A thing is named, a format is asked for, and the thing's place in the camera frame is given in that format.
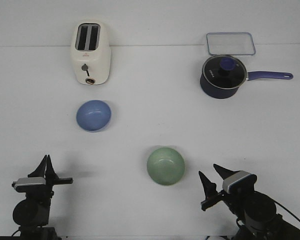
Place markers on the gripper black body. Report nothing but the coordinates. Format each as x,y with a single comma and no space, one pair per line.
232,201
46,192

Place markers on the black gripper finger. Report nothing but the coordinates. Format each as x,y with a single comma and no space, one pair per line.
224,173
50,173
40,170
209,188

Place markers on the green bowl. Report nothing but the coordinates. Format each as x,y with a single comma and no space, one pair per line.
166,166

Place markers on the blue bowl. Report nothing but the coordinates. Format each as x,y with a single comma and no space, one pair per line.
93,115

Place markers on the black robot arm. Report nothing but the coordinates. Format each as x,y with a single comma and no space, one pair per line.
32,214
257,217

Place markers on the dark blue saucepan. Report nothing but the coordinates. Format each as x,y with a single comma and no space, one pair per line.
218,93

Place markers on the glass saucepan lid blue knob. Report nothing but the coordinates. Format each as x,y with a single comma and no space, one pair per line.
224,72

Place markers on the clear plastic container blue rim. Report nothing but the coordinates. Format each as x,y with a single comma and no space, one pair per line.
230,43

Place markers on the cream two-slot toaster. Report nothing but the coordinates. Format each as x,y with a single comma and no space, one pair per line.
90,52

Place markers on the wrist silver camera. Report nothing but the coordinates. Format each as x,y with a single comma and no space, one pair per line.
25,184
239,180

